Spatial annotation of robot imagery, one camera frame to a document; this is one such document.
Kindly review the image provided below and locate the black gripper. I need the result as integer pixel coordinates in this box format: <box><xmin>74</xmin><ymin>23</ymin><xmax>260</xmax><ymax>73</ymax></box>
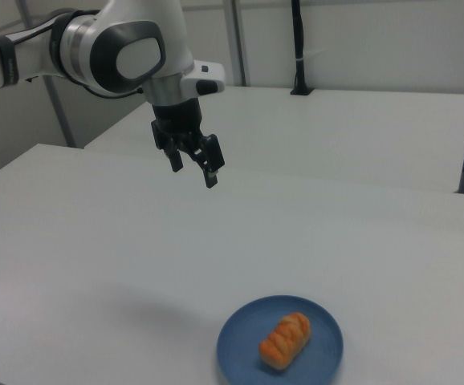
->
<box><xmin>150</xmin><ymin>99</ymin><xmax>226</xmax><ymax>189</ymax></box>

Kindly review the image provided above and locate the orange braided bread loaf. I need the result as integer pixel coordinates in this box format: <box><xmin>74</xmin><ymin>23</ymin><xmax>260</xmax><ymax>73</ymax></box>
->
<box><xmin>258</xmin><ymin>311</ymin><xmax>312</xmax><ymax>370</ymax></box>

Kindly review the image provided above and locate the white side table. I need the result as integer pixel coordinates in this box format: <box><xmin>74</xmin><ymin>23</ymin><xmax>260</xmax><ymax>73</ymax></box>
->
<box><xmin>83</xmin><ymin>84</ymin><xmax>464</xmax><ymax>194</ymax></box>

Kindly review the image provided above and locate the blue round plate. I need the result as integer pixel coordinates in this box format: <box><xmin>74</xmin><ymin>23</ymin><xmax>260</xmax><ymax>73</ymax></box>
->
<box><xmin>216</xmin><ymin>295</ymin><xmax>344</xmax><ymax>385</ymax></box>

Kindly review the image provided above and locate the grey aluminium frame post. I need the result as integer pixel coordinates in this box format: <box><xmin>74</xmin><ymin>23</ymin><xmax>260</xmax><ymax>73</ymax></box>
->
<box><xmin>226</xmin><ymin>0</ymin><xmax>254</xmax><ymax>87</ymax></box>

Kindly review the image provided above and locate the black camera pole with clamp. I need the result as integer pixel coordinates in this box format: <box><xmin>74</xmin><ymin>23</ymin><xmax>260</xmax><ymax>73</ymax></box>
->
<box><xmin>289</xmin><ymin>0</ymin><xmax>314</xmax><ymax>96</ymax></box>

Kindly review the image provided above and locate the black strap on arm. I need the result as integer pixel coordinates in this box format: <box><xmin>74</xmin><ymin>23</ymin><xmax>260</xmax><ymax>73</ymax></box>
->
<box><xmin>0</xmin><ymin>35</ymin><xmax>21</xmax><ymax>88</ymax></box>

